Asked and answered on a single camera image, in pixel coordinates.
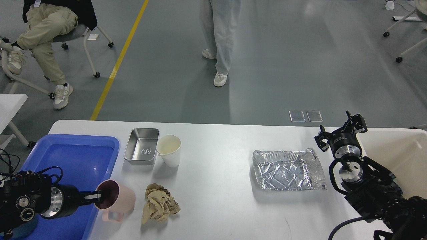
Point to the white plastic bin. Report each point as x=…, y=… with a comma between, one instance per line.
x=403, y=152

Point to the blue plastic tray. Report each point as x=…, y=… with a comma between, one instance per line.
x=86, y=161

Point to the pink plastic mug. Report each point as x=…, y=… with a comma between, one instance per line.
x=118, y=200

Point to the crumpled brown paper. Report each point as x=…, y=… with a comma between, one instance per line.
x=159, y=205

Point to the seated person khaki trousers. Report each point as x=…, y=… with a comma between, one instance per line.
x=47, y=19

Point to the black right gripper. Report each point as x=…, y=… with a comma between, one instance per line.
x=343, y=144

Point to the clear floor plate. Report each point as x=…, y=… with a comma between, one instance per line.
x=297, y=116
x=314, y=116

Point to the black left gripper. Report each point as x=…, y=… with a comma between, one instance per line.
x=66, y=199

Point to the clear floor plate right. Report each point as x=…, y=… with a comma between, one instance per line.
x=314, y=116

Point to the teal mug yellow inside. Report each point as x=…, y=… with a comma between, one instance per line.
x=25, y=230

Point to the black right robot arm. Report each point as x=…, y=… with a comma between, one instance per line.
x=369, y=187

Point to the clear floor plate left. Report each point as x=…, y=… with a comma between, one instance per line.
x=297, y=116

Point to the white side table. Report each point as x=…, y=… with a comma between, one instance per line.
x=9, y=106

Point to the white paper cup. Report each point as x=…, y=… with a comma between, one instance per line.
x=168, y=148

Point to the aluminium foil tray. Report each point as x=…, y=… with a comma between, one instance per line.
x=288, y=170

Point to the standing person in jeans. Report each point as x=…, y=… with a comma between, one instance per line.
x=219, y=19

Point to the stainless steel rectangular tin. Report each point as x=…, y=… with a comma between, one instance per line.
x=141, y=147

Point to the grey wheeled chair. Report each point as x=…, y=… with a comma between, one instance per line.
x=81, y=31

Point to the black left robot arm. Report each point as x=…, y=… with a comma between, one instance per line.
x=29, y=193

